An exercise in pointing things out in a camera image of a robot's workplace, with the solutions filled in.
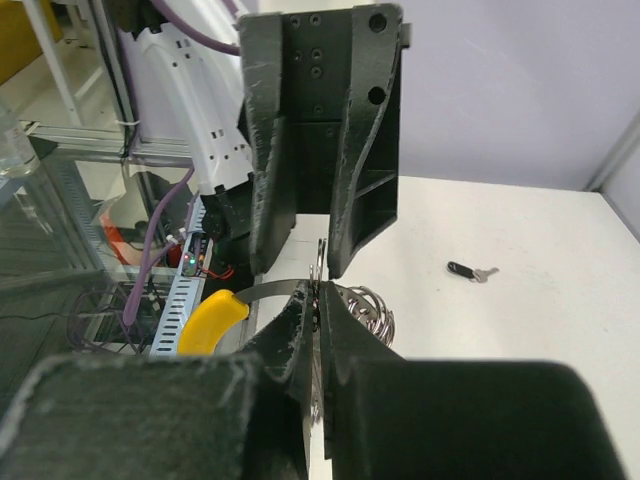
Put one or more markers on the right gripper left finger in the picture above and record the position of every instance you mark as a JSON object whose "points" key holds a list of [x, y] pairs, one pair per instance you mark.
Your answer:
{"points": [[118, 417]]}

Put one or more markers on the white slotted cable duct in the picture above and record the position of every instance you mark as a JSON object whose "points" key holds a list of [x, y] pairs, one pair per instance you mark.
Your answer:
{"points": [[186, 287]]}

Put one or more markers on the black tag key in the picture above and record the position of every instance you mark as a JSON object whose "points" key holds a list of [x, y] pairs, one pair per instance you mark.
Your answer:
{"points": [[477, 275]]}

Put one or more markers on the keyring with yellow handle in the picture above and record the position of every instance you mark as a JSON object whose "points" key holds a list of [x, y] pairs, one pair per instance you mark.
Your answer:
{"points": [[215, 320]]}

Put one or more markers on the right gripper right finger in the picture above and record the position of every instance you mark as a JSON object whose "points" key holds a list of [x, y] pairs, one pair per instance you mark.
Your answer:
{"points": [[472, 419]]}

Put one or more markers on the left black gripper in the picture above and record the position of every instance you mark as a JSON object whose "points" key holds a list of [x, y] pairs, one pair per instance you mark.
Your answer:
{"points": [[322, 94]]}

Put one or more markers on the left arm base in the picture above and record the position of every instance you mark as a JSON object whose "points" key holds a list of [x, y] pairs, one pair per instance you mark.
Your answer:
{"points": [[226, 223]]}

